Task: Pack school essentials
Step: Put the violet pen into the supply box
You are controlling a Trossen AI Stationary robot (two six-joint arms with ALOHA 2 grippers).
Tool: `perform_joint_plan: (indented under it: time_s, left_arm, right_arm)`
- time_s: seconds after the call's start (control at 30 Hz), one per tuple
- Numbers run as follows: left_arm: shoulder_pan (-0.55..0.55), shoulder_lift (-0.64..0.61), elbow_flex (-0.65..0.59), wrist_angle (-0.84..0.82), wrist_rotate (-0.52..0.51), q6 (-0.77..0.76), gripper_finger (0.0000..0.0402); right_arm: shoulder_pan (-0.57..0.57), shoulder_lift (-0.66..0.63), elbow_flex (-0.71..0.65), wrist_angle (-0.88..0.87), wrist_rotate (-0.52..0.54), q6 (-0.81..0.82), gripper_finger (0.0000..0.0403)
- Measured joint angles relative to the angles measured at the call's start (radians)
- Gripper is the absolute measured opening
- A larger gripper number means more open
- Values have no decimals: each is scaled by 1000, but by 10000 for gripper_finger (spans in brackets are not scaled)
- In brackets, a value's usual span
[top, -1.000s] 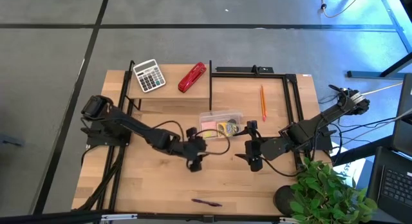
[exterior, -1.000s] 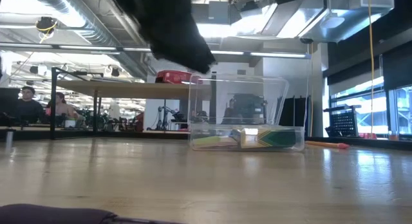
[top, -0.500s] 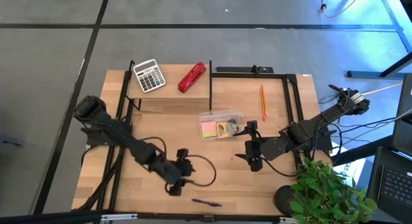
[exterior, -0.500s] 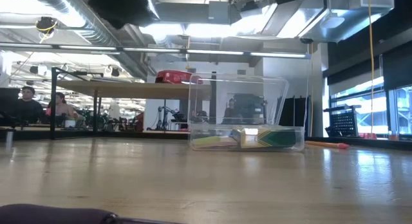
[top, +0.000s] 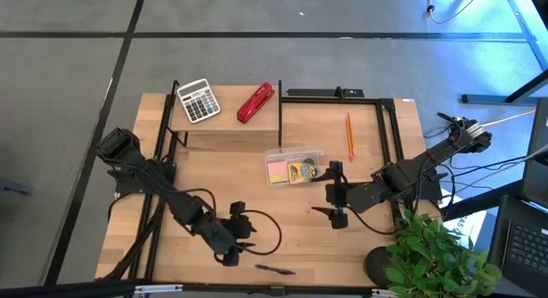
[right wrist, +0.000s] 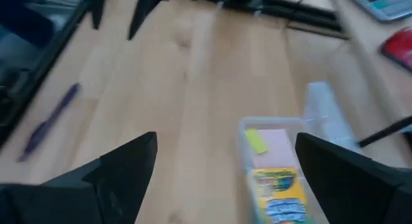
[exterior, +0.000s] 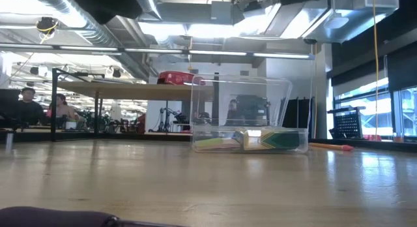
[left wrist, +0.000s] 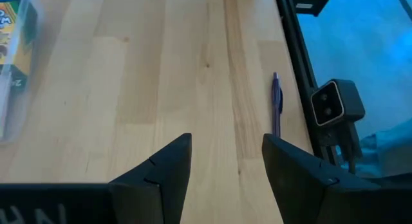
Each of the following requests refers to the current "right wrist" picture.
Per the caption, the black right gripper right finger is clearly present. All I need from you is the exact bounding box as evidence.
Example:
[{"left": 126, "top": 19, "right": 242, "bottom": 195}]
[{"left": 294, "top": 132, "right": 412, "bottom": 224}]

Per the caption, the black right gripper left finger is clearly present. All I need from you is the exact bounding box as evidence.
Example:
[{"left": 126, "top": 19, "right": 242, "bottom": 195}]
[{"left": 0, "top": 131, "right": 159, "bottom": 224}]

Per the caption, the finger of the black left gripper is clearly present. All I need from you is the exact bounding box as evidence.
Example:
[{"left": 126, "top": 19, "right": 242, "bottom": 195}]
[
  {"left": 127, "top": 0, "right": 171, "bottom": 42},
  {"left": 90, "top": 0, "right": 108, "bottom": 31}
]

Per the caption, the yellow crayon box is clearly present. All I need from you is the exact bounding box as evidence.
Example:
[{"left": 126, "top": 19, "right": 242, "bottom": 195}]
[{"left": 247, "top": 166, "right": 312, "bottom": 224}]

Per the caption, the clear plastic pencil box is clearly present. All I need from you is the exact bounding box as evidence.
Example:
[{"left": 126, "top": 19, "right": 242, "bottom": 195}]
[{"left": 237, "top": 81, "right": 362, "bottom": 224}]

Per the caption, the purple pen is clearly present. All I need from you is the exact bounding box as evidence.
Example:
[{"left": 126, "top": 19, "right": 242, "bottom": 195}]
[{"left": 17, "top": 82, "right": 82, "bottom": 163}]

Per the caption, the yellow-green eraser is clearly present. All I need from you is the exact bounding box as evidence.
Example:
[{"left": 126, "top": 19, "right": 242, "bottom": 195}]
[{"left": 244, "top": 127, "right": 270, "bottom": 156}]

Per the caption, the wooden shelf with black legs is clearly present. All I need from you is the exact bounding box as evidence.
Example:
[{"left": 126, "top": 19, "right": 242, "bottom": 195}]
[{"left": 327, "top": 0, "right": 412, "bottom": 148}]

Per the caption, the red stapler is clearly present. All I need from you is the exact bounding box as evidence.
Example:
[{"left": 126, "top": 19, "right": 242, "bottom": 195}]
[{"left": 380, "top": 26, "right": 412, "bottom": 73}]

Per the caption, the grey desk calculator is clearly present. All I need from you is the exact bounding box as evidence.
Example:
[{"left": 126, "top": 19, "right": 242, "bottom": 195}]
[{"left": 345, "top": 0, "right": 412, "bottom": 23}]

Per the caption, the black table edge rail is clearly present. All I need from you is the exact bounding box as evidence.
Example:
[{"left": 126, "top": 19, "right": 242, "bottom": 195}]
[{"left": 0, "top": 0, "right": 91, "bottom": 148}]

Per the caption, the black aluminium table frame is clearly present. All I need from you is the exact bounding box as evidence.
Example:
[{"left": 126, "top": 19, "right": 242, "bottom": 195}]
[{"left": 173, "top": 0, "right": 351, "bottom": 41}]

